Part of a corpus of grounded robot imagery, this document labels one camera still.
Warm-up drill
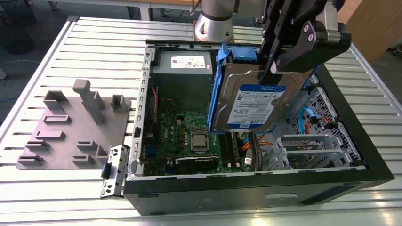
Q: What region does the white desk frame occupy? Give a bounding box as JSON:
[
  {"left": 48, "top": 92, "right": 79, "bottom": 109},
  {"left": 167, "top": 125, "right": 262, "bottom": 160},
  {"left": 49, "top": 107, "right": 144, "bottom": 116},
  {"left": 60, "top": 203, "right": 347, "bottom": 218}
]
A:
[{"left": 47, "top": 0, "right": 202, "bottom": 22}]

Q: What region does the black office chair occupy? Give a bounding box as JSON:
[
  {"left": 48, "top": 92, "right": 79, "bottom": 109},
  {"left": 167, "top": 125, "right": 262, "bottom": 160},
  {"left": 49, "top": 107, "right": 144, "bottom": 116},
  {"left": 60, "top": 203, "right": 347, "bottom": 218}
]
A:
[{"left": 0, "top": 0, "right": 37, "bottom": 55}]

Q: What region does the metal disk bay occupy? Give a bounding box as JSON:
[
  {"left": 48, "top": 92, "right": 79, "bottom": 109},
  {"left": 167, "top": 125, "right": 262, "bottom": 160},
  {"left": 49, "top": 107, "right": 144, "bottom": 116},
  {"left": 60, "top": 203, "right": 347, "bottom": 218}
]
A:
[{"left": 275, "top": 133, "right": 358, "bottom": 170}]

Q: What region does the green motherboard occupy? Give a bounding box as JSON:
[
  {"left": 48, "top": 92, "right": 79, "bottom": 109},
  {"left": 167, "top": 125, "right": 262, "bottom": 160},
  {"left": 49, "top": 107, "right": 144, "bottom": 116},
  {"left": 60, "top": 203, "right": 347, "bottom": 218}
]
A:
[{"left": 139, "top": 112, "right": 252, "bottom": 174}]

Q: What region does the black graphics card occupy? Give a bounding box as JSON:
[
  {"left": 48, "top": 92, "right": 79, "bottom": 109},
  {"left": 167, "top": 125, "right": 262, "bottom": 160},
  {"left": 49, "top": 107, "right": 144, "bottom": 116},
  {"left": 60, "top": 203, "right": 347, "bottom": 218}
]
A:
[{"left": 173, "top": 155, "right": 220, "bottom": 171}]

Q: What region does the black CPU socket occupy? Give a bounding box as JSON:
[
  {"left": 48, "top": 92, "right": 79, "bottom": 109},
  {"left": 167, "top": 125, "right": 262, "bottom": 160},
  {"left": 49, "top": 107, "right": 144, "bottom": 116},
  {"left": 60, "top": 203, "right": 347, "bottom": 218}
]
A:
[{"left": 187, "top": 127, "right": 212, "bottom": 154}]

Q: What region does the orange red wire bundle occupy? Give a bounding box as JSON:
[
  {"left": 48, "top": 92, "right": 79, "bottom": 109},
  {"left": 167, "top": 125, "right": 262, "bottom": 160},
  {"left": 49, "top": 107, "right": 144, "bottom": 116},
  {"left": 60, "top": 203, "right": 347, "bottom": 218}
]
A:
[{"left": 242, "top": 135, "right": 274, "bottom": 151}]

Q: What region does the thin red wire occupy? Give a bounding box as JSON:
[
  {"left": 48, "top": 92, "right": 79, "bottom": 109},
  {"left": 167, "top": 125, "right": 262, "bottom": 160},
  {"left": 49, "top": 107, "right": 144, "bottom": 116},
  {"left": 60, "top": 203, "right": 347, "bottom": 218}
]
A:
[{"left": 149, "top": 86, "right": 159, "bottom": 123}]

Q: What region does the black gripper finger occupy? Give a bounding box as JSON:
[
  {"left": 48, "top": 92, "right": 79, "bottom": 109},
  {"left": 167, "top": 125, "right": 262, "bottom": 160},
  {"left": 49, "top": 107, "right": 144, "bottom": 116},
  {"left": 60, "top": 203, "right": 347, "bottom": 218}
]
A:
[
  {"left": 259, "top": 0, "right": 351, "bottom": 83},
  {"left": 262, "top": 23, "right": 283, "bottom": 62}
]

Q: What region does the black PC case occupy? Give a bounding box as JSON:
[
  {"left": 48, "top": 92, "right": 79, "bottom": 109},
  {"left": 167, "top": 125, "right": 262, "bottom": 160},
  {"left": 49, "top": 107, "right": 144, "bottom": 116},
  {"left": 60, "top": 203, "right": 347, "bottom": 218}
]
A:
[{"left": 121, "top": 39, "right": 395, "bottom": 210}]

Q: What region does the light blue flat wire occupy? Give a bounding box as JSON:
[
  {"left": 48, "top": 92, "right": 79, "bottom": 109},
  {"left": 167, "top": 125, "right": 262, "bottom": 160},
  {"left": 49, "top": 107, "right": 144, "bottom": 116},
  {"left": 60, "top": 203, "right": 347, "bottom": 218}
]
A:
[{"left": 296, "top": 107, "right": 318, "bottom": 135}]

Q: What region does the black cable bundle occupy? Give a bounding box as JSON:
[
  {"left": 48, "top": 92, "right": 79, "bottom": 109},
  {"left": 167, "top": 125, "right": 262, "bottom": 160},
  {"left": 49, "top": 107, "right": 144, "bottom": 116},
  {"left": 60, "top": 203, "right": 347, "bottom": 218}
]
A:
[{"left": 251, "top": 133, "right": 264, "bottom": 171}]

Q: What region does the grey power supply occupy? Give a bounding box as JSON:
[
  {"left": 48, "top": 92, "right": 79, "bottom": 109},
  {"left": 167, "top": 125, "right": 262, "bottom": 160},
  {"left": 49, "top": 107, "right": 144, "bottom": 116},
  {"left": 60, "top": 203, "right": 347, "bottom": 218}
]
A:
[{"left": 149, "top": 50, "right": 214, "bottom": 113}]

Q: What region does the metal card retention bracket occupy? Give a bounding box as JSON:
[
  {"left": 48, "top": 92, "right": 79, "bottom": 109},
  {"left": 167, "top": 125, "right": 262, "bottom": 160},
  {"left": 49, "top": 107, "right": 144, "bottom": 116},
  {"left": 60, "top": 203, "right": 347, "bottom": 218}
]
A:
[{"left": 99, "top": 144, "right": 129, "bottom": 199}]

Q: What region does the hard disk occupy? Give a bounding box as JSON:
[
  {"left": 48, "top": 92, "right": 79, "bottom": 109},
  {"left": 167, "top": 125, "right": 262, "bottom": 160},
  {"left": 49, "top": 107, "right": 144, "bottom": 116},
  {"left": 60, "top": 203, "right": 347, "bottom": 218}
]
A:
[{"left": 207, "top": 43, "right": 320, "bottom": 135}]

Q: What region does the grey parts rack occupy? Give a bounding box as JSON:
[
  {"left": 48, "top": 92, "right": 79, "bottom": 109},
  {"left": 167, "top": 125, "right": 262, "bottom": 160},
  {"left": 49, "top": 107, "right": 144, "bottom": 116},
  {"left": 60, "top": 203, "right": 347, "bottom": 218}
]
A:
[{"left": 16, "top": 79, "right": 132, "bottom": 170}]

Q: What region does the wooden cabinet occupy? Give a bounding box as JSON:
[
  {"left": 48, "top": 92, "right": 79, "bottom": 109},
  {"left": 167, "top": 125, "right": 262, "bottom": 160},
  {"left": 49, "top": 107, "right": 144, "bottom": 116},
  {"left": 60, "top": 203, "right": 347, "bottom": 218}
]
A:
[{"left": 344, "top": 0, "right": 402, "bottom": 64}]

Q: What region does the silver CPU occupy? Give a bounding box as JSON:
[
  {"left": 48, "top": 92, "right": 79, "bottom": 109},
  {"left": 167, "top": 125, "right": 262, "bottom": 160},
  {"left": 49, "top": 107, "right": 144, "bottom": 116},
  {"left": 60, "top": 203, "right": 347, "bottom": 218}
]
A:
[{"left": 191, "top": 133, "right": 210, "bottom": 148}]

